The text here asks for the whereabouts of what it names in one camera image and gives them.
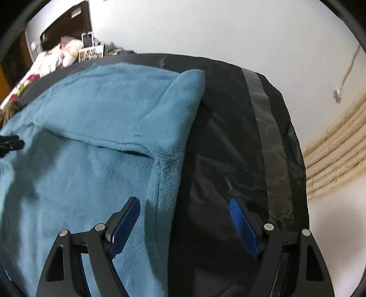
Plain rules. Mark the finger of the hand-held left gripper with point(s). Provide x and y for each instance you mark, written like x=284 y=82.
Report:
x=11 y=144

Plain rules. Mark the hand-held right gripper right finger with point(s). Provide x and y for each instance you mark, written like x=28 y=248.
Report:
x=241 y=228

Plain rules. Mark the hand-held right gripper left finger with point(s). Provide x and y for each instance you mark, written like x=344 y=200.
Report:
x=125 y=225

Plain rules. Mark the teal fleece garment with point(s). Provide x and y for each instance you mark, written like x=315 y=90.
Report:
x=94 y=160

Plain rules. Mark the floral bedsheet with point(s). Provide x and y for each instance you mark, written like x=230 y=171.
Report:
x=20 y=88

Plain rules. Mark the black plastic table cover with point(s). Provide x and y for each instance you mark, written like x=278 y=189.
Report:
x=226 y=160

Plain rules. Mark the grey tape strip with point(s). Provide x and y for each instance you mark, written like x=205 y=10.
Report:
x=270 y=148

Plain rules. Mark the pink and white bedding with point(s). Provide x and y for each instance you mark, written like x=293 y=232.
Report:
x=61 y=55

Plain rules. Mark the beige ribbed pipes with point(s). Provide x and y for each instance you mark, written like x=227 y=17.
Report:
x=337 y=154

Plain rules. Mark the picture frame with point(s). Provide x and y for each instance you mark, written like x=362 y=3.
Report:
x=88 y=40

